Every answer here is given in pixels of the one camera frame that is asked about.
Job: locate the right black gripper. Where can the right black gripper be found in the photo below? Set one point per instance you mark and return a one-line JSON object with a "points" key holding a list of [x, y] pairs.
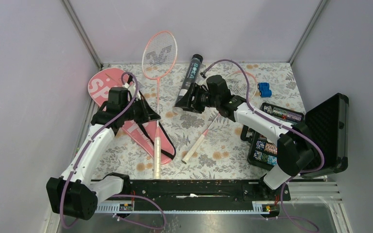
{"points": [[186, 102]]}

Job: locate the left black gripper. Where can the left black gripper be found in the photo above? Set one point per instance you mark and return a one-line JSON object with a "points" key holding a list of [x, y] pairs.
{"points": [[148, 114]]}

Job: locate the pink racket bag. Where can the pink racket bag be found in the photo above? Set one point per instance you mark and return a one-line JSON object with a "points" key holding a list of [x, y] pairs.
{"points": [[98, 88]]}

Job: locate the black shuttlecock tube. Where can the black shuttlecock tube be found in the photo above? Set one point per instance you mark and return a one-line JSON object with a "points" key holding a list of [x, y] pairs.
{"points": [[190, 77]]}

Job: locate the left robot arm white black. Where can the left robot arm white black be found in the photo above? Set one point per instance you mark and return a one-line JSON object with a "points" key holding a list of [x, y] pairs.
{"points": [[72, 194]]}

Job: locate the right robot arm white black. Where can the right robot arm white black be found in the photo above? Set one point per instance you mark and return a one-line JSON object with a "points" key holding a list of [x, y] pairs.
{"points": [[294, 147]]}

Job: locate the blue toy car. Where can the blue toy car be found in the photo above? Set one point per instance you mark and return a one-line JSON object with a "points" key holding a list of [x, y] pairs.
{"points": [[264, 90]]}

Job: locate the black poker chip case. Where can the black poker chip case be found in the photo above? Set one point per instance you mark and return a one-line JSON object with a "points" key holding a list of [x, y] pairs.
{"points": [[328, 123]]}

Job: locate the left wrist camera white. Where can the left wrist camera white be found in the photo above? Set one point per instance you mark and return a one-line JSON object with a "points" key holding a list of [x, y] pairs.
{"points": [[132, 89]]}

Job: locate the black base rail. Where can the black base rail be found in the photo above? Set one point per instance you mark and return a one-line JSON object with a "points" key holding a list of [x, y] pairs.
{"points": [[194, 195]]}

